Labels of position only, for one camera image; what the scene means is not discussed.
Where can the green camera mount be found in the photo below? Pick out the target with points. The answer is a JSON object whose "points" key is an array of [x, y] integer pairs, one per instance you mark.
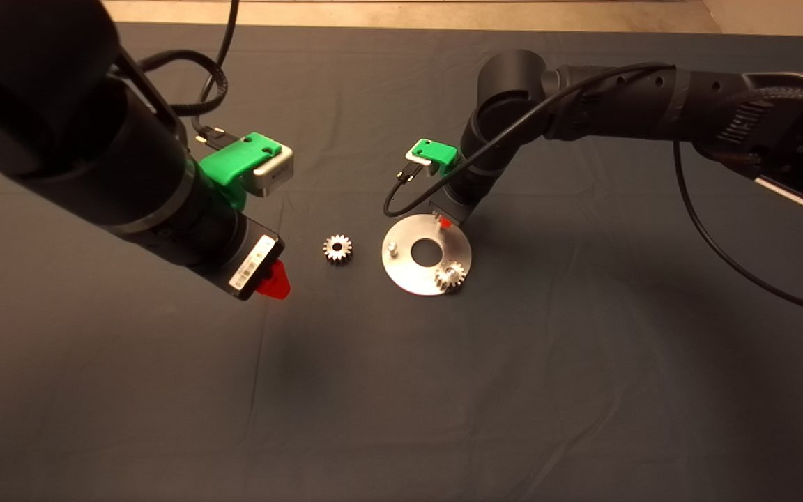
{"points": [[440, 153], [234, 166]]}

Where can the green right camera mount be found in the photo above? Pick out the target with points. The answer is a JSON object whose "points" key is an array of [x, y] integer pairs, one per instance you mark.
{"points": [[440, 153]]}

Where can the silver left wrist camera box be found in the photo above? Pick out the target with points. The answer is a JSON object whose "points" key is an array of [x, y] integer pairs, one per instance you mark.
{"points": [[276, 173]]}

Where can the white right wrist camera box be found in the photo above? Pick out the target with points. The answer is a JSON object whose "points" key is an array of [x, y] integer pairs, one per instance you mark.
{"points": [[421, 164]]}

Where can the round metal carrier plate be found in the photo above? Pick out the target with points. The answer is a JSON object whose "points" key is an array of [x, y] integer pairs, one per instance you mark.
{"points": [[408, 275]]}

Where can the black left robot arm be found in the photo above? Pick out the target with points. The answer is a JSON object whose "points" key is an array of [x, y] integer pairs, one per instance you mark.
{"points": [[60, 84]]}

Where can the green left camera mount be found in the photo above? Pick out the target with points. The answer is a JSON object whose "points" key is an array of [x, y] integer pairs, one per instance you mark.
{"points": [[234, 166]]}

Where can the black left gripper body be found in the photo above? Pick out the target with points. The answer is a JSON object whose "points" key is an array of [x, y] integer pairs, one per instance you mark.
{"points": [[238, 256]]}

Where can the dark grey table cloth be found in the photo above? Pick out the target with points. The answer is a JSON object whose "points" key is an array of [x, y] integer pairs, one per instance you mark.
{"points": [[401, 418]]}

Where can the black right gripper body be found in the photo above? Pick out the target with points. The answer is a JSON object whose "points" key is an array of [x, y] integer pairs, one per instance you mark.
{"points": [[459, 202]]}

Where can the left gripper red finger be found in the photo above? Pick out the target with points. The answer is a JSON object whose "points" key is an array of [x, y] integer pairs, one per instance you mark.
{"points": [[274, 282]]}

